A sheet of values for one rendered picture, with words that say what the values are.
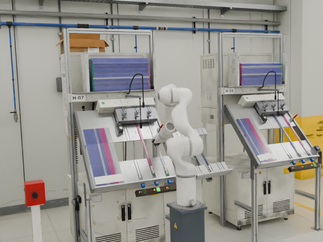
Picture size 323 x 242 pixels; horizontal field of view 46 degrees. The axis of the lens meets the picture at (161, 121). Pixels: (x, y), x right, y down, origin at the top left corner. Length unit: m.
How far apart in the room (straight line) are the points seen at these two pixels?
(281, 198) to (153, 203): 1.40
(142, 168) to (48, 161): 1.95
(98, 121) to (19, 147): 1.69
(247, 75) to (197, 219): 1.85
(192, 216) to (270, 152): 1.42
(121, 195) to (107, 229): 0.29
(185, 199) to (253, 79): 1.85
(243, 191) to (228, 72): 1.17
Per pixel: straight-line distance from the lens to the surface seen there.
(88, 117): 3.13
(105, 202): 3.17
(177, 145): 2.25
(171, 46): 5.09
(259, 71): 3.91
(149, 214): 3.34
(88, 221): 2.85
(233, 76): 3.79
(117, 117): 3.11
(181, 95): 2.48
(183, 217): 2.32
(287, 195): 4.13
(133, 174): 2.91
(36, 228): 2.94
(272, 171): 3.94
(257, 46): 5.83
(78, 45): 3.49
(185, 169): 2.28
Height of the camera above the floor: 1.47
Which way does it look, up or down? 6 degrees down
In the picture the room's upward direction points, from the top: 2 degrees counter-clockwise
